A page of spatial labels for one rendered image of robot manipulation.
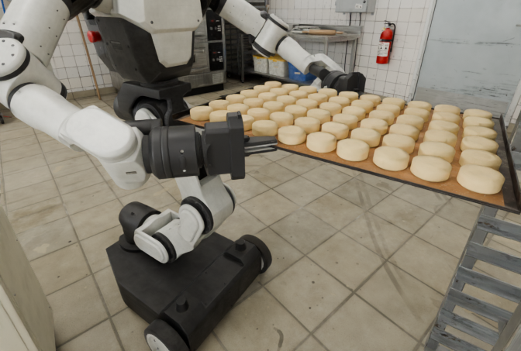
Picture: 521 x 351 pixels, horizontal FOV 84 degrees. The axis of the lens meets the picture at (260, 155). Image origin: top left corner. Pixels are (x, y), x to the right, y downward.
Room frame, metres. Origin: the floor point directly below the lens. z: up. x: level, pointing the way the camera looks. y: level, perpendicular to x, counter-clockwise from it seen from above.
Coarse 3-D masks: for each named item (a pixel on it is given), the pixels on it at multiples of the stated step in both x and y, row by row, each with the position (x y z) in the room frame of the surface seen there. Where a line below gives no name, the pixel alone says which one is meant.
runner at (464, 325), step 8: (440, 312) 0.60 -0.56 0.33; (448, 312) 0.59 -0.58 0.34; (440, 320) 0.58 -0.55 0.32; (448, 320) 0.58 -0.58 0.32; (456, 320) 0.57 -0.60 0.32; (464, 320) 0.56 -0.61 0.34; (456, 328) 0.55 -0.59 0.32; (464, 328) 0.55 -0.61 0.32; (472, 328) 0.55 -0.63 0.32; (480, 328) 0.54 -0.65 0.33; (488, 328) 0.53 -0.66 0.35; (480, 336) 0.53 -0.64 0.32; (488, 336) 0.53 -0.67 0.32; (496, 336) 0.52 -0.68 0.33
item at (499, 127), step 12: (432, 108) 0.68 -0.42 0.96; (492, 120) 0.60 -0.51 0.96; (504, 132) 0.51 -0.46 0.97; (504, 144) 0.48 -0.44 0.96; (312, 156) 0.42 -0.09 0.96; (504, 156) 0.43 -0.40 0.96; (360, 168) 0.38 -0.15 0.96; (504, 168) 0.39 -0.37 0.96; (396, 180) 0.35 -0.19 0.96; (516, 180) 0.33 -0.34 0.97; (444, 192) 0.32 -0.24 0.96; (504, 192) 0.32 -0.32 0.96; (516, 192) 0.31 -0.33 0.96; (480, 204) 0.30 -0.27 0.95; (492, 204) 0.29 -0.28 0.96; (504, 204) 0.30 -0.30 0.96; (516, 204) 0.30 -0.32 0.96
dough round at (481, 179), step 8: (464, 168) 0.35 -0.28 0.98; (472, 168) 0.35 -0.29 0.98; (480, 168) 0.35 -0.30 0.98; (488, 168) 0.35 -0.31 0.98; (464, 176) 0.34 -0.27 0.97; (472, 176) 0.33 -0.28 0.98; (480, 176) 0.33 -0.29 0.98; (488, 176) 0.33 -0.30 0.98; (496, 176) 0.33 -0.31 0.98; (464, 184) 0.33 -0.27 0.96; (472, 184) 0.32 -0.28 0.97; (480, 184) 0.32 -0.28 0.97; (488, 184) 0.32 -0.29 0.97; (496, 184) 0.31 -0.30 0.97; (480, 192) 0.32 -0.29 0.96; (488, 192) 0.31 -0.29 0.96; (496, 192) 0.32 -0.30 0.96
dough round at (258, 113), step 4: (252, 108) 0.62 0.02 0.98; (256, 108) 0.62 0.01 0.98; (260, 108) 0.62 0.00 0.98; (264, 108) 0.62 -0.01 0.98; (248, 112) 0.60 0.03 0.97; (252, 112) 0.59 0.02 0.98; (256, 112) 0.59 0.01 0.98; (260, 112) 0.59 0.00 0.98; (264, 112) 0.59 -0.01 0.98; (268, 112) 0.60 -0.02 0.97; (256, 116) 0.59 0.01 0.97; (260, 116) 0.59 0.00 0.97; (264, 116) 0.59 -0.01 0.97; (268, 116) 0.60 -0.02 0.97; (256, 120) 0.59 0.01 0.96
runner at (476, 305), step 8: (448, 296) 0.59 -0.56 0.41; (456, 296) 0.59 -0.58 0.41; (464, 296) 0.58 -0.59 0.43; (472, 296) 0.57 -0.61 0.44; (456, 304) 0.56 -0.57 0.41; (464, 304) 0.56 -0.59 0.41; (472, 304) 0.56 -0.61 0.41; (480, 304) 0.56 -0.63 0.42; (488, 304) 0.55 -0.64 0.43; (480, 312) 0.54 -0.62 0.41; (488, 312) 0.54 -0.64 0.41; (496, 312) 0.53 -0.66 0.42; (504, 312) 0.53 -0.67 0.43; (512, 312) 0.52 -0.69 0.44; (496, 320) 0.52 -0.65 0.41; (504, 320) 0.52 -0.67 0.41
